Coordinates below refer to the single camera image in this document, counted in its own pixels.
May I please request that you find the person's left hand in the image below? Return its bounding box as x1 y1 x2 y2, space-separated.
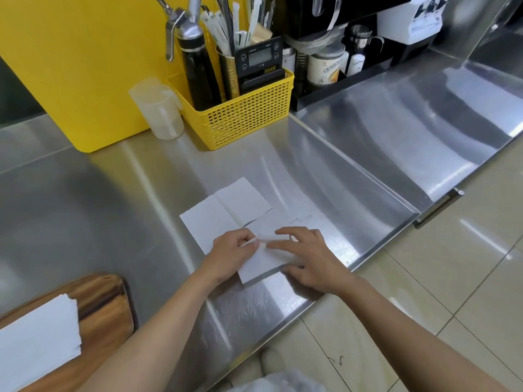
199 229 261 284

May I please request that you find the person's right hand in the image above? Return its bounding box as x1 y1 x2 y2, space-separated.
266 226 357 295

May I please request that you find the white paper napkin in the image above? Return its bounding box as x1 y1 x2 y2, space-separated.
179 177 296 286

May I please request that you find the person's left forearm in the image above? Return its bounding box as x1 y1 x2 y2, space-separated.
78 270 262 392

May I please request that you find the person's right forearm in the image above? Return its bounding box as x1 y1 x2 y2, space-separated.
341 278 509 392

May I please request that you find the white garment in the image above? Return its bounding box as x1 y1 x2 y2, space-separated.
233 365 328 392

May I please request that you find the yellow perforated plastic basket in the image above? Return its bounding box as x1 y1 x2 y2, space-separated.
166 68 295 151

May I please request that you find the brown wooden board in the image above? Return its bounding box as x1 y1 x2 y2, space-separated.
0 274 136 392

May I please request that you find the translucent plastic measuring cup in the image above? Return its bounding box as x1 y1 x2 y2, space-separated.
129 77 185 141

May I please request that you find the gold metal utensil cup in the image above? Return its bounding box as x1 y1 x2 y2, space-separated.
216 48 242 101

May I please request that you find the black digital scale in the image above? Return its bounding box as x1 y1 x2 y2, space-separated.
235 36 285 95

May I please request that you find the black drip tray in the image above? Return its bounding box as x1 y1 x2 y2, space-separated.
296 56 394 113

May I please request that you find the black whipped cream siphon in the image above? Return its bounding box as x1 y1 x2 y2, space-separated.
153 0 222 113

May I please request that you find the labelled tin can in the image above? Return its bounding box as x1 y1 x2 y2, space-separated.
306 42 346 87

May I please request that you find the small white bottle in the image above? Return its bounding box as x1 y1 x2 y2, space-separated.
346 53 367 77

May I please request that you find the bundle of wrapped straws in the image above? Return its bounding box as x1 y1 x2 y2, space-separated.
199 0 277 54

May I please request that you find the stack of white napkins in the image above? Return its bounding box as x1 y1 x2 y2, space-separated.
0 293 83 392

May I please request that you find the steel milk pitcher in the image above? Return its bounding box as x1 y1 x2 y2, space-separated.
346 24 385 54

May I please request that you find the black coffee machine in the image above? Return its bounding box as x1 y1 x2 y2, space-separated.
283 0 414 42

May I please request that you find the yellow plastic board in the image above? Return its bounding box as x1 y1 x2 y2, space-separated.
0 0 250 154

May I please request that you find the white box appliance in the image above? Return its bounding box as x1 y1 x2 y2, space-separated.
376 0 451 46

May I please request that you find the steel cabinet handle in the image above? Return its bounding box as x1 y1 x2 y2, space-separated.
413 188 466 230

